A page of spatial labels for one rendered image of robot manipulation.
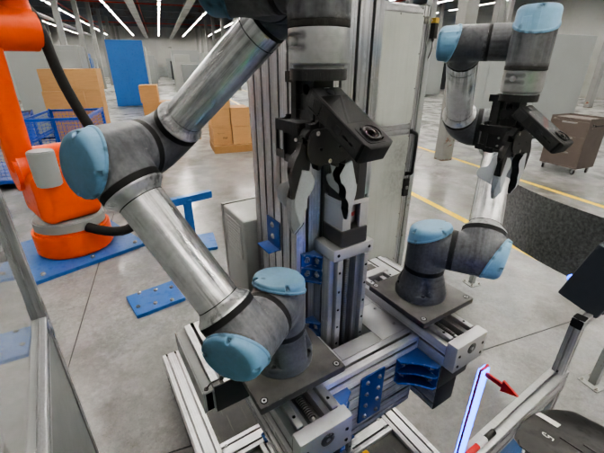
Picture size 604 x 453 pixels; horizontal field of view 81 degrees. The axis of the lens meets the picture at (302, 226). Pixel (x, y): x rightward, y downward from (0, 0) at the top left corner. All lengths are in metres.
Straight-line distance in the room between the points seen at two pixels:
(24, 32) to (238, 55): 3.22
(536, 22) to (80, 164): 0.83
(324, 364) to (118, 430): 1.54
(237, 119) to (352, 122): 7.24
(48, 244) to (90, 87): 4.43
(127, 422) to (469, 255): 1.86
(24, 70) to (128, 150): 9.99
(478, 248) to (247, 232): 0.67
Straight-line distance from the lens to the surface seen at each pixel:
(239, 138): 7.70
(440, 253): 1.05
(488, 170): 0.87
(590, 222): 2.47
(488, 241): 1.06
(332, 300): 1.01
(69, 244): 3.85
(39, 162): 3.61
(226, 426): 1.85
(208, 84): 0.68
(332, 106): 0.43
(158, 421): 2.22
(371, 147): 0.39
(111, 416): 2.34
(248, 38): 0.63
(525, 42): 0.84
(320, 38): 0.44
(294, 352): 0.84
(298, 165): 0.45
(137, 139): 0.72
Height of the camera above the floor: 1.69
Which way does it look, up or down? 25 degrees down
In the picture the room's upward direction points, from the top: straight up
